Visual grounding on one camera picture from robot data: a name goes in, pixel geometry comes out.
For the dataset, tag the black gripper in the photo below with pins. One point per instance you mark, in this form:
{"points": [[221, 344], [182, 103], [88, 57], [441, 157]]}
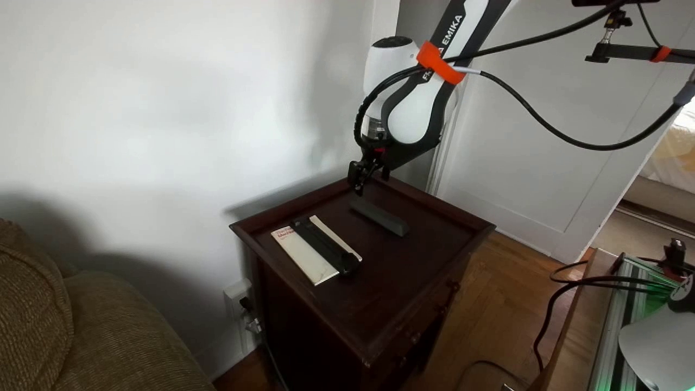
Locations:
{"points": [[374, 166]]}

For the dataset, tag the grey remote control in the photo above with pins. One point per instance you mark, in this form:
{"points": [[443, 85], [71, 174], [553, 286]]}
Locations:
{"points": [[380, 218]]}

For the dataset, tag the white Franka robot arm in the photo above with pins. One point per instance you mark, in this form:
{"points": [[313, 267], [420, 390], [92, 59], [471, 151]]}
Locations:
{"points": [[413, 110]]}

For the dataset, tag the black remote control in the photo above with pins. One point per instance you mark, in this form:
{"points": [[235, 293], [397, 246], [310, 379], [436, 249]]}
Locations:
{"points": [[325, 249]]}

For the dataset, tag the dark wooden side table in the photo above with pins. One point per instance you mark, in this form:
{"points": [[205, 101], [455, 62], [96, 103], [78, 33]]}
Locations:
{"points": [[376, 305]]}

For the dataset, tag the black stand bar orange tape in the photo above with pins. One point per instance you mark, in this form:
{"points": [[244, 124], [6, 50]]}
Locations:
{"points": [[637, 52]]}

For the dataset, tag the tan fabric sofa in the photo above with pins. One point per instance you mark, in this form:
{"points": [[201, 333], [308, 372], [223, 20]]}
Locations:
{"points": [[88, 327]]}

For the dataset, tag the yellow bed cover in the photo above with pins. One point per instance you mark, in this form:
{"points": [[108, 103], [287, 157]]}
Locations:
{"points": [[674, 153]]}

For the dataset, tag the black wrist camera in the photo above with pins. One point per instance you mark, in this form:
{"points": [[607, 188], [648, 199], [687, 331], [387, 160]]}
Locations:
{"points": [[374, 132]]}

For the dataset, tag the white wall outlet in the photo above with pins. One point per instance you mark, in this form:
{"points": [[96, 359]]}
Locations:
{"points": [[236, 293]]}

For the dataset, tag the aluminium profile robot frame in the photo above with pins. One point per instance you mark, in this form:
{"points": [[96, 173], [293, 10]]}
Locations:
{"points": [[615, 339]]}

